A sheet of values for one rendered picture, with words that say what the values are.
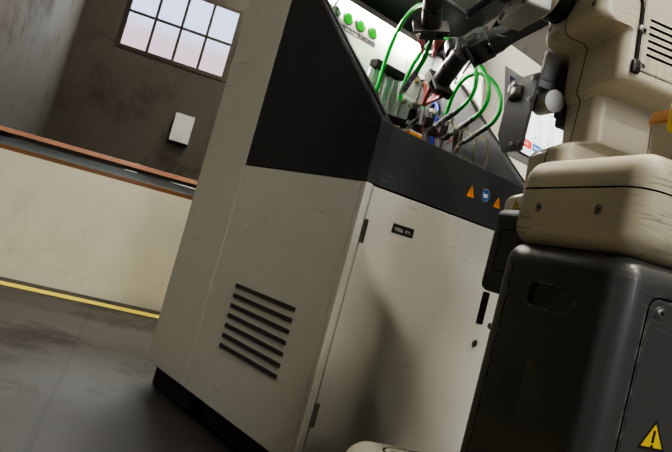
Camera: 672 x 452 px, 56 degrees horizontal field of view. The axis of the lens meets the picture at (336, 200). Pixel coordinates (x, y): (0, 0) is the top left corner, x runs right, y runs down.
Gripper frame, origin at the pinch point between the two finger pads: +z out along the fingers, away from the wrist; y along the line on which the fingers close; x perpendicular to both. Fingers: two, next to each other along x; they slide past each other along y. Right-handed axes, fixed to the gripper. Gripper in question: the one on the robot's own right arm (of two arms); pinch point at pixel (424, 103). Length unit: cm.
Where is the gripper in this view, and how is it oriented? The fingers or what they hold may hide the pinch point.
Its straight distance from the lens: 204.3
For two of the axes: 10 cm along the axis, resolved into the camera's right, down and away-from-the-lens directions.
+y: -1.3, -7.1, 6.9
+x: -8.7, -2.5, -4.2
